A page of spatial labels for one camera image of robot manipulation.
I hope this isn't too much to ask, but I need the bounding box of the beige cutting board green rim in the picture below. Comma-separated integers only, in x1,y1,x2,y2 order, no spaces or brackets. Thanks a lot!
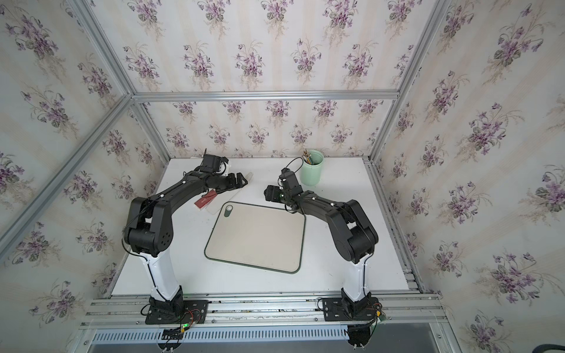
204,202,306,274

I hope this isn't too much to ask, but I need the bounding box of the white cleaver knife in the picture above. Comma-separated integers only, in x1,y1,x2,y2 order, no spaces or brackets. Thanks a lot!
205,187,244,215

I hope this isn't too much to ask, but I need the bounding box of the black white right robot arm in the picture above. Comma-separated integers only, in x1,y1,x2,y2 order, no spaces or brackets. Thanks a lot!
263,185,379,304

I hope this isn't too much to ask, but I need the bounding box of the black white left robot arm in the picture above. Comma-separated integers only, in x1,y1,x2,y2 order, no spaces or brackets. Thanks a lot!
122,170,248,316

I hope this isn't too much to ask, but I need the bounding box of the red white flat box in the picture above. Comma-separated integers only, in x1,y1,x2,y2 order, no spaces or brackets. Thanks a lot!
194,190,218,210

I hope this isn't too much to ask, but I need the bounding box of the mint green tin cup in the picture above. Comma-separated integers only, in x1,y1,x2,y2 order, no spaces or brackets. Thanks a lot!
300,149,325,186

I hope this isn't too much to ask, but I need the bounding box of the coloured pencils bundle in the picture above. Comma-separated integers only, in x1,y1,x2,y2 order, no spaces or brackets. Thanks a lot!
303,149,313,166

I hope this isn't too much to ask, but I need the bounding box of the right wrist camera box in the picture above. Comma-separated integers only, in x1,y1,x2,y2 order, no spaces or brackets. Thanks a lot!
279,168,303,197

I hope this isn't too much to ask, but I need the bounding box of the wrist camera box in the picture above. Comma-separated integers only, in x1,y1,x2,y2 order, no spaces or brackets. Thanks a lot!
199,151,229,174
279,168,303,197

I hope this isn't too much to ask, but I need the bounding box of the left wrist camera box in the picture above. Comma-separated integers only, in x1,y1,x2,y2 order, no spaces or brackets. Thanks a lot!
199,151,229,174

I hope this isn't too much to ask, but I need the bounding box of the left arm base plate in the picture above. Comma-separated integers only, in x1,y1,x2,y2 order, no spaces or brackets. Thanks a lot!
145,297,209,325

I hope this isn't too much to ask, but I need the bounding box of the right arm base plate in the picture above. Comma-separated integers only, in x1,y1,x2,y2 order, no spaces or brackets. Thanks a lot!
319,297,383,322

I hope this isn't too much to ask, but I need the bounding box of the aluminium front rail frame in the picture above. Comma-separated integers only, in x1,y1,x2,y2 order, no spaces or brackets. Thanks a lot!
75,291,453,352

